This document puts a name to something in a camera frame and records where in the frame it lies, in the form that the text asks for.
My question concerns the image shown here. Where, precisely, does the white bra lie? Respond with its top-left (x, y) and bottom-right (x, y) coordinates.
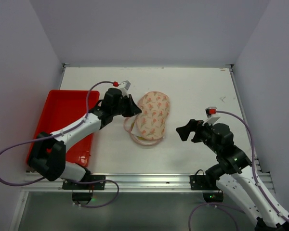
top-left (130, 115), bottom-right (145, 141)

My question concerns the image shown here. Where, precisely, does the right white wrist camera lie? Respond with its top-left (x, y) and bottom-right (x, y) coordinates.
top-left (203, 106), bottom-right (220, 125)

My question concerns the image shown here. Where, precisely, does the aluminium front rail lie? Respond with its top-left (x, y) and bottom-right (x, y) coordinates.
top-left (19, 173), bottom-right (275, 193)

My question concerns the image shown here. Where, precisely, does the red plastic tray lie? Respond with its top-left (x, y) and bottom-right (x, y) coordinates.
top-left (34, 90), bottom-right (93, 167)

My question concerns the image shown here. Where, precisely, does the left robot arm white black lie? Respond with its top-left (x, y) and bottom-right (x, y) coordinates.
top-left (27, 88), bottom-right (142, 182)

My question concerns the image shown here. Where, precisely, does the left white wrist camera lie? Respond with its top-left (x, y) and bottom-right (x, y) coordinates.
top-left (112, 80), bottom-right (131, 91)

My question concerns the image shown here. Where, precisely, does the floral mesh laundry bag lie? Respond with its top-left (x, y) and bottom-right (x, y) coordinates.
top-left (123, 91), bottom-right (171, 147)

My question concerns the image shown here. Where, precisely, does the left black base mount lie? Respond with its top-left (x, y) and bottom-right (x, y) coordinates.
top-left (62, 175), bottom-right (106, 205)

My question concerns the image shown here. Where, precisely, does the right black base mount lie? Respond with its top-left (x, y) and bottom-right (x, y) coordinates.
top-left (189, 169), bottom-right (224, 203)

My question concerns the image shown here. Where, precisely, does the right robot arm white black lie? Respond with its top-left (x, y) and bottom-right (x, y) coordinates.
top-left (176, 119), bottom-right (289, 231)

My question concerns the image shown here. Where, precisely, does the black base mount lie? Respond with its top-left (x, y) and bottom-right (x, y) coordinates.
top-left (189, 169), bottom-right (224, 203)
top-left (62, 175), bottom-right (106, 205)

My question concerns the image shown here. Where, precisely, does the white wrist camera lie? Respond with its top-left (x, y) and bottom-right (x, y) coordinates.
top-left (112, 80), bottom-right (131, 91)
top-left (203, 106), bottom-right (220, 125)

